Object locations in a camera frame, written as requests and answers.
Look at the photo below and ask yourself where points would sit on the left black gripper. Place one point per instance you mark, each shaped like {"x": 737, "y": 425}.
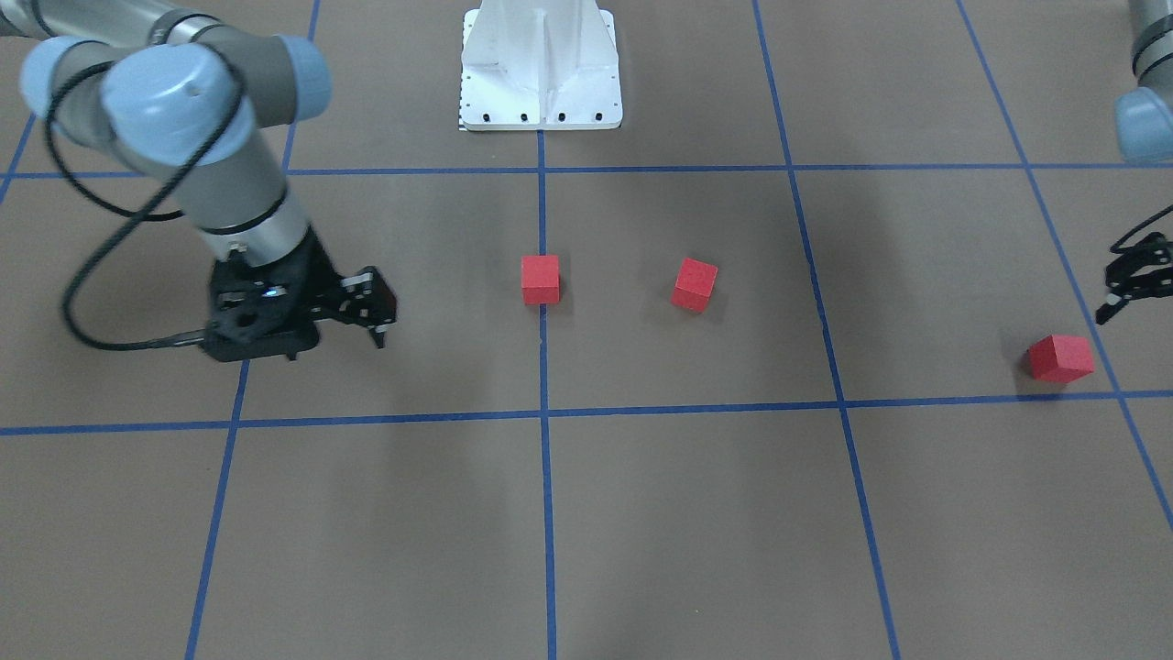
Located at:
{"x": 1139, "y": 266}

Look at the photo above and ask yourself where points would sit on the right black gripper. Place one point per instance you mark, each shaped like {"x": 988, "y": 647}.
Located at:
{"x": 320, "y": 273}

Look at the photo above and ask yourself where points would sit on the red block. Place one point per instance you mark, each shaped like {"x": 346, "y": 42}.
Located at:
{"x": 694, "y": 286}
{"x": 1061, "y": 358}
{"x": 540, "y": 279}

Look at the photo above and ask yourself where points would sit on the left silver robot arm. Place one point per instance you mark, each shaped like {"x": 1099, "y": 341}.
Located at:
{"x": 1143, "y": 116}

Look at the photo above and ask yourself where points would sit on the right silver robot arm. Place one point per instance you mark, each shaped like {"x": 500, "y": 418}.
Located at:
{"x": 154, "y": 112}

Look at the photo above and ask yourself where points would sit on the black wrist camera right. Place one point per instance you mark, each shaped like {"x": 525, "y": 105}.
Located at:
{"x": 252, "y": 319}

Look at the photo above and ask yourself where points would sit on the white pedestal column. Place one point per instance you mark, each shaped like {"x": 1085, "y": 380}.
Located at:
{"x": 539, "y": 66}

